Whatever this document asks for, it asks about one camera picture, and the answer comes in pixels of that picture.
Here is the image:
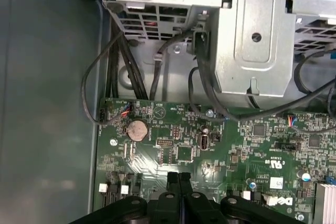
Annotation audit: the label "small square black chip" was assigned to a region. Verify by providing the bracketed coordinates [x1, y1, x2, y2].
[253, 123, 266, 136]
[308, 135, 320, 148]

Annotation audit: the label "grey metal PC case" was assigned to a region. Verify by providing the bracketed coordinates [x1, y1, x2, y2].
[0, 0, 336, 224]

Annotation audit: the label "thin black looped wire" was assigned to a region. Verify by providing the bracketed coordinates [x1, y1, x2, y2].
[81, 31, 124, 125]

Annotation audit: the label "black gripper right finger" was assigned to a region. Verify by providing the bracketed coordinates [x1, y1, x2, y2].
[179, 172, 285, 224]

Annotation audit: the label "long thick black cable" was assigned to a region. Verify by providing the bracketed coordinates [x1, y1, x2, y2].
[228, 76, 336, 121]

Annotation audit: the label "dark grey curved cable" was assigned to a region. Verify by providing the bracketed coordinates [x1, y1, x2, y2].
[150, 30, 196, 100]

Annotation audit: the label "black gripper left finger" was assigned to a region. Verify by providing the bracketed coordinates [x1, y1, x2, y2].
[68, 172, 181, 224]

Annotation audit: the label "round coin cell battery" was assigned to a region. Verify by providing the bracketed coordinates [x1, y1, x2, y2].
[127, 119, 150, 142]

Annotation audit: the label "silver metal disk bay bracket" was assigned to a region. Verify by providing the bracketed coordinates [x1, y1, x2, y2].
[214, 0, 296, 98]

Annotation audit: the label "green motherboard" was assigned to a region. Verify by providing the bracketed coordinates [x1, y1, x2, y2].
[90, 97, 336, 224]

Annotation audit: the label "silver finned heatsink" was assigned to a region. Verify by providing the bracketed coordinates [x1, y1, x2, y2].
[314, 181, 336, 224]

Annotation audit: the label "internal USB port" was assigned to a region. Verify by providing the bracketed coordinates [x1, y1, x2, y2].
[199, 133, 209, 151]

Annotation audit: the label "thin black cable loop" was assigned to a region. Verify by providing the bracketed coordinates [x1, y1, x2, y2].
[188, 66, 229, 123]

